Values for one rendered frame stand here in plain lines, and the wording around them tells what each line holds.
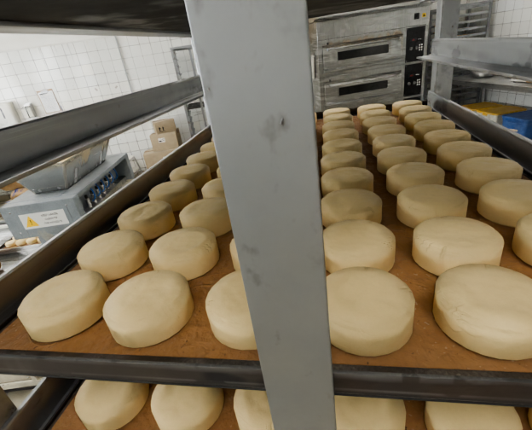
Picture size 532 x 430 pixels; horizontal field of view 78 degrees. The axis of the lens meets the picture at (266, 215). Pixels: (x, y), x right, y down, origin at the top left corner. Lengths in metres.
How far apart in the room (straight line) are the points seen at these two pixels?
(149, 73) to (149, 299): 5.53
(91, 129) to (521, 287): 0.35
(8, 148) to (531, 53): 0.45
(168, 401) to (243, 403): 0.05
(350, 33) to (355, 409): 4.82
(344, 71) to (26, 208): 4.11
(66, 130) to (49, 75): 5.75
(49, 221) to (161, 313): 1.57
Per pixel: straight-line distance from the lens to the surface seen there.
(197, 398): 0.27
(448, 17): 0.72
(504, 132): 0.46
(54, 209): 1.71
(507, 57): 0.47
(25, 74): 6.23
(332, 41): 4.87
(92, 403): 0.30
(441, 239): 0.23
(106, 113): 0.40
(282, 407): 0.17
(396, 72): 5.24
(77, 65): 5.95
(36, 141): 0.32
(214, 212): 0.29
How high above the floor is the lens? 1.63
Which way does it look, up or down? 26 degrees down
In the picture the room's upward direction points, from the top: 9 degrees counter-clockwise
